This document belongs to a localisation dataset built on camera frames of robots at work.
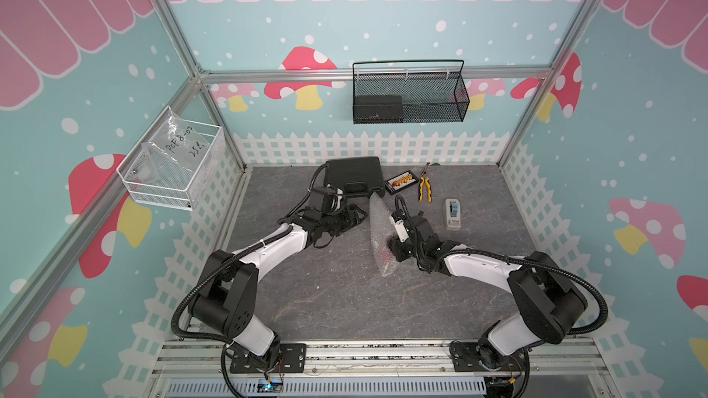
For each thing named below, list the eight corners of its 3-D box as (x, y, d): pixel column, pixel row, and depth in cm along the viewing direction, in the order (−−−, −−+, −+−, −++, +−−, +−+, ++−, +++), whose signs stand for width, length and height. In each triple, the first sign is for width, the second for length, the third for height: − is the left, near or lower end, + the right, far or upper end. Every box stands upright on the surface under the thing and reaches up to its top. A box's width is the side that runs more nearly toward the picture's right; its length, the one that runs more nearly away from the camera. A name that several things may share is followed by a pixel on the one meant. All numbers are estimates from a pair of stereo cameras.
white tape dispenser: (445, 230, 103) (449, 222, 98) (443, 206, 110) (446, 197, 105) (458, 231, 102) (463, 223, 98) (456, 207, 109) (460, 198, 105)
